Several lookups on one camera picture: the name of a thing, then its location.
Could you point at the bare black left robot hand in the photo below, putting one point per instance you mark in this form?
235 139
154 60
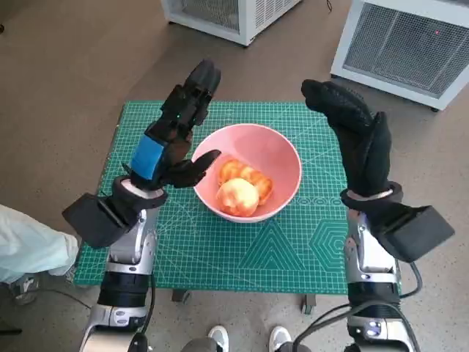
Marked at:
172 124

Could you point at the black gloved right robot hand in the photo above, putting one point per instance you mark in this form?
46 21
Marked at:
362 146

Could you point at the pink bowl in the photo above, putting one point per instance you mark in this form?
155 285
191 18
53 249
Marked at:
264 143

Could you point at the round pale toy bread bun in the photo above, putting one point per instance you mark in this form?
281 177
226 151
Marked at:
238 196

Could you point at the orange toy bread roll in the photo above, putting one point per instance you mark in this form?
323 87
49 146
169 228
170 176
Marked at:
261 181

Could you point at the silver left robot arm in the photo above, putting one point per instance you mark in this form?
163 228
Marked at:
132 249

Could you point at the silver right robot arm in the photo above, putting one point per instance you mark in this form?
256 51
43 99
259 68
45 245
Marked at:
370 256

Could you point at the white mesh cabinet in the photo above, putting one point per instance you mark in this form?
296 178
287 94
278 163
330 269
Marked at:
249 18
403 47

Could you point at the green cutting mat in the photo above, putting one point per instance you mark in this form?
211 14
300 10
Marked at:
220 256

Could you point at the table caster leg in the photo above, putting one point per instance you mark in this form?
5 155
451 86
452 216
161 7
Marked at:
181 295
308 302

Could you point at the person's leg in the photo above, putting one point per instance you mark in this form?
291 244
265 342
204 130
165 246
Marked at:
29 245

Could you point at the white shoe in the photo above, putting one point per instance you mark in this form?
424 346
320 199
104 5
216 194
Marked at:
280 337
218 337

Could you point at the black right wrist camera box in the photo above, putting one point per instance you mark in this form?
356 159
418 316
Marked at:
417 231

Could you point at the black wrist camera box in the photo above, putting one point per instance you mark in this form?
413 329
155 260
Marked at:
95 220
417 231

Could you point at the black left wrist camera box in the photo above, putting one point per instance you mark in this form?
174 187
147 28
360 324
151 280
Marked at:
95 220

